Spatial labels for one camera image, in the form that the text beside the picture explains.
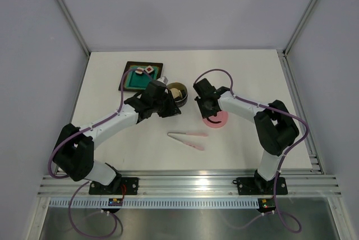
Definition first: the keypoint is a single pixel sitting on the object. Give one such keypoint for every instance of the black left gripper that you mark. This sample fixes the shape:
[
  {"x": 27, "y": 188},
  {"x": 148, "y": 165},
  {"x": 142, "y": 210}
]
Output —
[{"x": 172, "y": 109}]

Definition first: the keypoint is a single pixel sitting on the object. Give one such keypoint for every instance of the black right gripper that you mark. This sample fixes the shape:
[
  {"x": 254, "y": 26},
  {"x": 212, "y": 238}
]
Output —
[{"x": 205, "y": 114}]

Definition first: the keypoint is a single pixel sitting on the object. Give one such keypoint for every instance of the round cream rice cake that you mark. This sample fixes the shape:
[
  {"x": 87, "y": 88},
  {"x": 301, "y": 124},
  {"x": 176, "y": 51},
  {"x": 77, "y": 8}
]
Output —
[{"x": 176, "y": 93}]

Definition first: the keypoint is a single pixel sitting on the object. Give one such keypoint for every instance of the round steel lunch box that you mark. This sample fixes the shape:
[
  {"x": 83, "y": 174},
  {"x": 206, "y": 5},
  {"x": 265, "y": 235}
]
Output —
[{"x": 179, "y": 86}]

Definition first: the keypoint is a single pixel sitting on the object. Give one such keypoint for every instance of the pink lunch box lid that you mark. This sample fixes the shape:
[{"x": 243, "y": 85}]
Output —
[{"x": 217, "y": 121}]

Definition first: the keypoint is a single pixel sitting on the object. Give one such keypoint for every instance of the steel tongs with pink tips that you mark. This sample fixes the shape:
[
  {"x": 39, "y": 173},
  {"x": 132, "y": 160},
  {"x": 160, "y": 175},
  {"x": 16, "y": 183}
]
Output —
[{"x": 182, "y": 138}]

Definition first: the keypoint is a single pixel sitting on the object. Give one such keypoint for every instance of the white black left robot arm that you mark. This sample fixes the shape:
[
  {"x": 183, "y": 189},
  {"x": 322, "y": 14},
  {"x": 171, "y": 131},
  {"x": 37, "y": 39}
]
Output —
[{"x": 74, "y": 150}]

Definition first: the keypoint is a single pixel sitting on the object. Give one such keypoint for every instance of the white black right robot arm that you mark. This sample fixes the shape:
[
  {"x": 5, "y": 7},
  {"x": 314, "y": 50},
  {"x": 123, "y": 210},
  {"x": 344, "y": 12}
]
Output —
[{"x": 275, "y": 129}]

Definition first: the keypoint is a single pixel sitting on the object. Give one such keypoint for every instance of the red centre sushi roll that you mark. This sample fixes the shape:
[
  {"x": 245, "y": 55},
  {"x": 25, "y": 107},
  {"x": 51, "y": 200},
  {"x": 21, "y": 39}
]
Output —
[{"x": 149, "y": 69}]

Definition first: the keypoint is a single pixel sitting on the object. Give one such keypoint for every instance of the orange centre sushi roll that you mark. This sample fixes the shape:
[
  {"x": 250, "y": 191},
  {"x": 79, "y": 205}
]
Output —
[{"x": 139, "y": 70}]

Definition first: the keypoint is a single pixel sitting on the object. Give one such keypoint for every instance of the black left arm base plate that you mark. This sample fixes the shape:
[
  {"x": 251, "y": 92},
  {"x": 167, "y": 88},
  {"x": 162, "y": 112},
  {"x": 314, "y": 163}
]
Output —
[{"x": 120, "y": 185}]

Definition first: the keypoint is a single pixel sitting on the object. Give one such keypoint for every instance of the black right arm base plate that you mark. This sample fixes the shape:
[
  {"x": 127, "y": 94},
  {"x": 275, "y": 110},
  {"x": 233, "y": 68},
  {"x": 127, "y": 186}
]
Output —
[{"x": 252, "y": 186}]

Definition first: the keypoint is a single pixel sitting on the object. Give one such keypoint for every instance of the white slotted cable duct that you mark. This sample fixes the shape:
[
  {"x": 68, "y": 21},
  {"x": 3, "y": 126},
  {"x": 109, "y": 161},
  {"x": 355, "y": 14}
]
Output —
[{"x": 166, "y": 203}]

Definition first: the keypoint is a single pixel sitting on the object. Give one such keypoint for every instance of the left aluminium frame post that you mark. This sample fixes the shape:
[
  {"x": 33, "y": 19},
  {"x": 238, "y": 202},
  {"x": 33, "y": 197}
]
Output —
[{"x": 74, "y": 27}]

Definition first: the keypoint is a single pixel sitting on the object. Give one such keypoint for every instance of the aluminium frame post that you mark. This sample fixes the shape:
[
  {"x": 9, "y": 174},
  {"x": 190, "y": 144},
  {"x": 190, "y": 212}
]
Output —
[
  {"x": 74, "y": 27},
  {"x": 309, "y": 10}
]

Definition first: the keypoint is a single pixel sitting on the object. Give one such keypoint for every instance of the right aluminium frame post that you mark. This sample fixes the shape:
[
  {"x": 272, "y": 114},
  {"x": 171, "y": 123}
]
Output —
[{"x": 309, "y": 10}]

